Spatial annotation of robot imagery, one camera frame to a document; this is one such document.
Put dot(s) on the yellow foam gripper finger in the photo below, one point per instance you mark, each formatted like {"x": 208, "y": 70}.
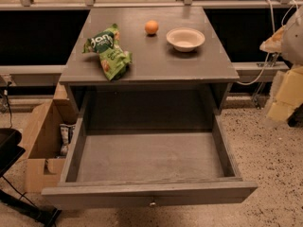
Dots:
{"x": 286, "y": 96}

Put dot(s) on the grey top drawer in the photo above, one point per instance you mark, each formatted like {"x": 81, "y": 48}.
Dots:
{"x": 155, "y": 148}

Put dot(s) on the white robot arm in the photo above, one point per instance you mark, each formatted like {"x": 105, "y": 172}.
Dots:
{"x": 288, "y": 40}

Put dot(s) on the grey drawer cabinet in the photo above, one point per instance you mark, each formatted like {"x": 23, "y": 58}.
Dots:
{"x": 154, "y": 59}

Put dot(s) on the white bowl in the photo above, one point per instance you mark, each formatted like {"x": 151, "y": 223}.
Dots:
{"x": 185, "y": 39}

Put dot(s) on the orange fruit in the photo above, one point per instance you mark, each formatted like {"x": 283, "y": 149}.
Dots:
{"x": 151, "y": 27}

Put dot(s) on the green chip bag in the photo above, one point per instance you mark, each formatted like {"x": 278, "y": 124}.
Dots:
{"x": 113, "y": 59}

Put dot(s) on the snack packet in box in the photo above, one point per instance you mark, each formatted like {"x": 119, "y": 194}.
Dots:
{"x": 67, "y": 134}

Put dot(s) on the cardboard box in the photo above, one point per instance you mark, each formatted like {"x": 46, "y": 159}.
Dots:
{"x": 42, "y": 140}

